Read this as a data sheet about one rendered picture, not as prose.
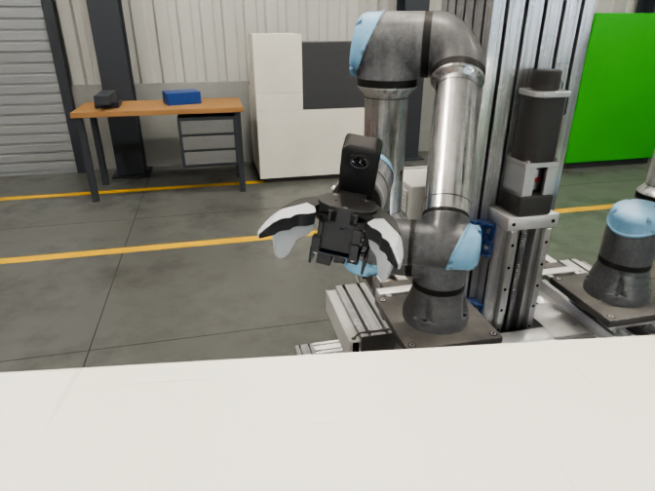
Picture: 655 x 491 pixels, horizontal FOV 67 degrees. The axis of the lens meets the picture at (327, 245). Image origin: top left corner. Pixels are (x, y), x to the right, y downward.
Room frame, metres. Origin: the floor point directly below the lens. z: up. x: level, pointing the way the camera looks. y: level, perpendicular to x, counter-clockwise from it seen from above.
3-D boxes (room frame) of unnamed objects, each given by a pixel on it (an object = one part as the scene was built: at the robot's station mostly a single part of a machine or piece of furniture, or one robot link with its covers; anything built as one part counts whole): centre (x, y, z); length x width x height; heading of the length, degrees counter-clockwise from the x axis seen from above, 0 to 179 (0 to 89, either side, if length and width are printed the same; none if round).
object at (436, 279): (0.98, -0.24, 1.20); 0.13 x 0.12 x 0.14; 77
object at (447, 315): (0.98, -0.25, 1.09); 0.15 x 0.15 x 0.10
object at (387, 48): (1.01, -0.12, 1.41); 0.15 x 0.12 x 0.55; 77
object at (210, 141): (5.18, 1.70, 0.52); 1.60 x 0.70 x 1.03; 103
